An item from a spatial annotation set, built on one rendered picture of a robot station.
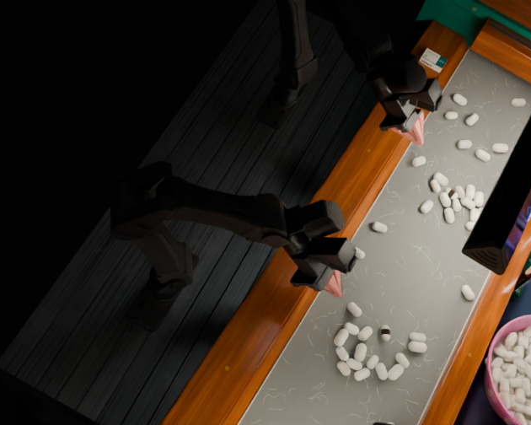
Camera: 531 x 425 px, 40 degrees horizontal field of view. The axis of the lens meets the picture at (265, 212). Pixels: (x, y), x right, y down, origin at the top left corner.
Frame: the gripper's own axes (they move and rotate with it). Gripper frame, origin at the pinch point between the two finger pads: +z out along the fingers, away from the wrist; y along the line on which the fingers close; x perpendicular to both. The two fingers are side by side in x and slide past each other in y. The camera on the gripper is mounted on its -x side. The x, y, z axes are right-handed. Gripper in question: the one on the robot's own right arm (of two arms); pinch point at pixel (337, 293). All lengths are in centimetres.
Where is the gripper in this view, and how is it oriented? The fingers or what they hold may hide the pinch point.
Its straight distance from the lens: 146.2
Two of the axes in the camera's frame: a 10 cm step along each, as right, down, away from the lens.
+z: 5.4, 6.9, 4.7
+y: 5.0, -7.2, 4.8
